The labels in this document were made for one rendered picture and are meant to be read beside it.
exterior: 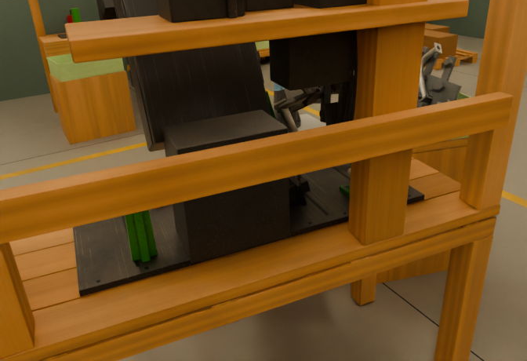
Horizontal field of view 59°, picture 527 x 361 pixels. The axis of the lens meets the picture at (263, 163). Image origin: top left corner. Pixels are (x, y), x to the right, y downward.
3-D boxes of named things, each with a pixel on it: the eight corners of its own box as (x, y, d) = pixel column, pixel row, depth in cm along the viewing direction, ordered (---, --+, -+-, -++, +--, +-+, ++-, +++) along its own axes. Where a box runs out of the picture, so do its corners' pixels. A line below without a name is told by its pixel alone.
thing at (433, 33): (381, 55, 758) (383, 27, 739) (419, 49, 788) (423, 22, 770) (435, 70, 659) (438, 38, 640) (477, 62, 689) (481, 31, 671)
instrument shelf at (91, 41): (67, 41, 102) (63, 23, 101) (401, 7, 133) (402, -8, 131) (73, 63, 81) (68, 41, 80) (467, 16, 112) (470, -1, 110)
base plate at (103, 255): (72, 219, 154) (70, 213, 153) (354, 154, 192) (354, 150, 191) (80, 297, 119) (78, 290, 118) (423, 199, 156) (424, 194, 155)
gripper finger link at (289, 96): (271, 95, 144) (296, 85, 148) (280, 111, 143) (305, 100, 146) (273, 89, 142) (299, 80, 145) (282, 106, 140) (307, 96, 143)
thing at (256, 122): (176, 231, 142) (161, 125, 127) (267, 207, 152) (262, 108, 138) (191, 264, 126) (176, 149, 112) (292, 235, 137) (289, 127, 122)
